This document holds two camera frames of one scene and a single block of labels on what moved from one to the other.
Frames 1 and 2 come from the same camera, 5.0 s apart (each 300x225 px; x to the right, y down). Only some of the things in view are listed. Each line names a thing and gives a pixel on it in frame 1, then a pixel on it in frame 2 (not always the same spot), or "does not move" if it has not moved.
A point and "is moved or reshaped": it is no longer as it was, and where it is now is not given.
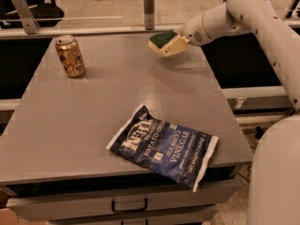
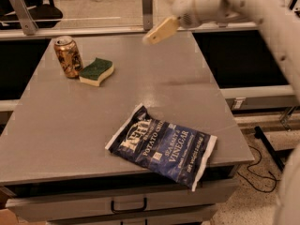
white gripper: (193, 34) to (185, 7)
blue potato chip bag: (175, 151) does not move
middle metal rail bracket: (149, 8) does not move
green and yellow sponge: (157, 41) is moved or reshaped
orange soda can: (70, 55) does not move
